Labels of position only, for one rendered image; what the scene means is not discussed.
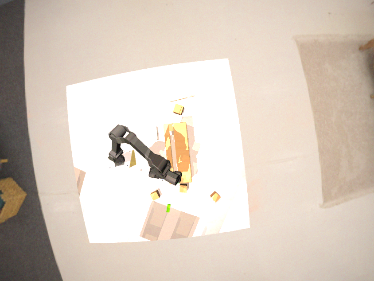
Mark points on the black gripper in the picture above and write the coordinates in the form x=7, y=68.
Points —
x=152, y=175

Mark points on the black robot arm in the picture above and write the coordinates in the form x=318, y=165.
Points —
x=159, y=165

